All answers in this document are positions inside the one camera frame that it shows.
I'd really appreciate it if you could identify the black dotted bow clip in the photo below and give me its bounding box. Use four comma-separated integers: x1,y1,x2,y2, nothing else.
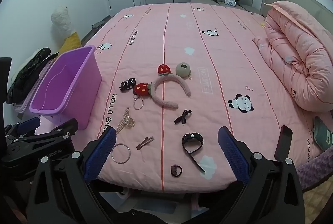
120,78,136,92

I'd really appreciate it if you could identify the dark basket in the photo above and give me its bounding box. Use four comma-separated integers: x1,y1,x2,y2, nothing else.
91,20,106,32

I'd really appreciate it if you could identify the silver key ring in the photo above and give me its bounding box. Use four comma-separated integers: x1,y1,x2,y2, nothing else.
133,94,144,110

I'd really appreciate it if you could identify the dark bow hair tie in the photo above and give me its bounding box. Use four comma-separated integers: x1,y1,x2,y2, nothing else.
174,110,192,126

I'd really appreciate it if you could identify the black flat panel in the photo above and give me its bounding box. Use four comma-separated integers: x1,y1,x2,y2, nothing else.
0,58,12,136

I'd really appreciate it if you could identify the pink strawberry headband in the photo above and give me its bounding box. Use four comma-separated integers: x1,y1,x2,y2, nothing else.
133,64,191,110

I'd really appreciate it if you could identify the brown hair clip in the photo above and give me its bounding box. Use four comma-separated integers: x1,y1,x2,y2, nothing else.
136,136,155,151

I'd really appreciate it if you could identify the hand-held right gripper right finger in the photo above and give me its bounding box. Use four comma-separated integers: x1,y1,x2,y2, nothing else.
218,126,305,224

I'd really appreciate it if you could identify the grey round plush keychain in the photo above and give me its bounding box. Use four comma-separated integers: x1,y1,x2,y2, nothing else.
175,61,193,80

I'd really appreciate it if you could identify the black dotted strap band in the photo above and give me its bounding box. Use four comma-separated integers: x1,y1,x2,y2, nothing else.
181,132,206,173

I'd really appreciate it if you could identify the pearl hair claw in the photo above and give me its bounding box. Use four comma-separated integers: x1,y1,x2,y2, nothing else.
116,107,136,135

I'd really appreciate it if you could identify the purple plastic bin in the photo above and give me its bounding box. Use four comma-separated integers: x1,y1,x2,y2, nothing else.
29,45,102,131

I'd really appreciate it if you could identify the pink panda print bed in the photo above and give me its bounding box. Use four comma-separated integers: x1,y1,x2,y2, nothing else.
35,2,333,193

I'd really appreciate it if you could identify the beige quilted rug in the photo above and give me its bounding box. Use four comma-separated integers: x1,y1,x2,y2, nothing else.
303,182,329,224

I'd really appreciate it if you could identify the white plush toy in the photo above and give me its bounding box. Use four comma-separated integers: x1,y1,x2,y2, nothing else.
51,6,76,37

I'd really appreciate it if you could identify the yellow cushion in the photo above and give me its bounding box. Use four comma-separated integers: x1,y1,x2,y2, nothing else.
58,32,82,54

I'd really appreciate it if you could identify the green pouch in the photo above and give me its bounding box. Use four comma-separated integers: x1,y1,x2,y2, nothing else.
311,116,333,152

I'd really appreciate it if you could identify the black bag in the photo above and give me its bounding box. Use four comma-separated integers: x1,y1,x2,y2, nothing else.
6,48,59,105

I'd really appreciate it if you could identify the small dark hair tie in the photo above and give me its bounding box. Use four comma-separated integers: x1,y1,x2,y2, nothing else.
170,164,183,177

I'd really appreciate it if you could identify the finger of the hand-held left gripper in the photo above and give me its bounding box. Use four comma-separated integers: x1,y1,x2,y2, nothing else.
6,118,79,146
4,116,41,137

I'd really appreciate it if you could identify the black phone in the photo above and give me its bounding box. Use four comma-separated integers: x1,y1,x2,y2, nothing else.
274,125,293,162

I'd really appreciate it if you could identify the silver bangle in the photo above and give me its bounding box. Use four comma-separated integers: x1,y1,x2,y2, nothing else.
111,143,131,164

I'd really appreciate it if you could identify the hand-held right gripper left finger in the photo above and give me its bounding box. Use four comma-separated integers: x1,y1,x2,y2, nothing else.
26,127,117,224

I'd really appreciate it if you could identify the pink comforter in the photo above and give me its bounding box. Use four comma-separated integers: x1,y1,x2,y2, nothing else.
252,1,333,113

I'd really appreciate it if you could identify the purple fuzzy blanket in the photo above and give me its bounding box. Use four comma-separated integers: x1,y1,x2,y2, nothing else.
297,147,333,192

